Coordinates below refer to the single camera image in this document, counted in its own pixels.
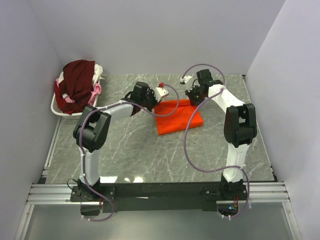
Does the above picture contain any black base beam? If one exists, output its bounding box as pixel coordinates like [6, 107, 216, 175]
[70, 181, 248, 213]

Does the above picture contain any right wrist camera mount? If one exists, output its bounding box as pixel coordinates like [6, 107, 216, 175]
[179, 75, 194, 88]

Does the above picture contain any dark red t-shirt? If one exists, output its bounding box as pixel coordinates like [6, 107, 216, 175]
[57, 59, 95, 115]

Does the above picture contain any aluminium rail frame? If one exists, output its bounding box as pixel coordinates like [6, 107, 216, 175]
[17, 114, 302, 240]

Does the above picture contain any orange t-shirt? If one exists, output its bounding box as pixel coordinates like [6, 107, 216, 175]
[154, 99, 196, 136]

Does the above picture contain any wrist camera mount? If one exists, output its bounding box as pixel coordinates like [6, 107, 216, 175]
[179, 75, 194, 88]
[153, 82, 169, 103]

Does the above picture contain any purple cable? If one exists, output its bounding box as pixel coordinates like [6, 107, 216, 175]
[78, 83, 180, 223]
[182, 63, 251, 220]

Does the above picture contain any white garment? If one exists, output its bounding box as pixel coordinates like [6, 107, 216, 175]
[55, 64, 103, 86]

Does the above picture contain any white laundry basket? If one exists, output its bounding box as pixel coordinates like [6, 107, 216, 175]
[50, 79, 101, 120]

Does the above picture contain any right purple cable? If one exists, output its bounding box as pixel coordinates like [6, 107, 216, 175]
[182, 63, 251, 220]

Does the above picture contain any pink garment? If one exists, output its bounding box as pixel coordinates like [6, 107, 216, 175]
[54, 78, 102, 106]

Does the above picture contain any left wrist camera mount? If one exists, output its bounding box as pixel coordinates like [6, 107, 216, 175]
[153, 82, 169, 103]

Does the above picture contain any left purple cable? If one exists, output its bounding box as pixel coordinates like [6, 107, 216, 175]
[78, 83, 180, 223]

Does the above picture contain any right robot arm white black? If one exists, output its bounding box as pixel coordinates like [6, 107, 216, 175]
[180, 69, 258, 200]

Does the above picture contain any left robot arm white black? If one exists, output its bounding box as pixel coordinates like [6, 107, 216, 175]
[73, 81, 169, 201]

